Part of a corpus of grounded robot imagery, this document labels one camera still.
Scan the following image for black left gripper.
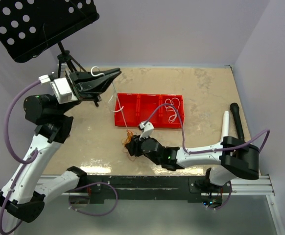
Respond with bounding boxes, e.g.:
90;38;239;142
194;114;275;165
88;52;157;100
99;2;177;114
56;67;121;116

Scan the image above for orange and white cables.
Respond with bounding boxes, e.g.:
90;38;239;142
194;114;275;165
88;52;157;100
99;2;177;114
120;130;140;162

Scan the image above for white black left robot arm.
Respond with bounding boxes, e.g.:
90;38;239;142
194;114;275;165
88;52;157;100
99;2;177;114
0;67;121;226

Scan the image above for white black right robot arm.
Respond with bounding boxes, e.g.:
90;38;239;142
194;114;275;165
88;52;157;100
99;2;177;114
125;135;260;192

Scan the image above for red left plastic bin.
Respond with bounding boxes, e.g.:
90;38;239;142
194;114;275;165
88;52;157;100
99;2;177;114
114;93;139;127

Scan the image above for red plastic bin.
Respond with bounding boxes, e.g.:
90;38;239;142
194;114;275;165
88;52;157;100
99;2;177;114
136;94;162;128
160;94;185;129
114;93;139;127

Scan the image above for red right plastic bin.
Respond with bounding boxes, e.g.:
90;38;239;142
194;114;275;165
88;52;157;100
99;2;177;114
160;94;185;129

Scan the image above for red middle plastic bin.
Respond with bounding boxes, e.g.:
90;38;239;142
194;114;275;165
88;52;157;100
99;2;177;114
136;94;162;128

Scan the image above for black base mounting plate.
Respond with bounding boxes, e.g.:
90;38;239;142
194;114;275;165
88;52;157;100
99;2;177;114
68;175;233;204

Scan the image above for white microphone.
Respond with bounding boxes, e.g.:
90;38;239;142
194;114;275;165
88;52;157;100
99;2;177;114
220;111;229;141

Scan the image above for black microphone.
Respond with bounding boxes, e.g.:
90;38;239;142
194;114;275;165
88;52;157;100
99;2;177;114
230;103;245;141

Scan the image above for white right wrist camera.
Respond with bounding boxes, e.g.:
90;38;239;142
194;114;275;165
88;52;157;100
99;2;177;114
139;122;154;140

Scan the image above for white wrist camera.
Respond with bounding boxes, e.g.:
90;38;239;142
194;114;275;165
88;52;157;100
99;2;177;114
139;122;154;140
50;77;76;104

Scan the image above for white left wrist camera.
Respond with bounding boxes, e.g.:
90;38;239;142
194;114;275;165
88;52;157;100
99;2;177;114
50;77;76;104

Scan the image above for aluminium front rail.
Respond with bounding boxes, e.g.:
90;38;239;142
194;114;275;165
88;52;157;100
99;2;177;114
17;174;277;196

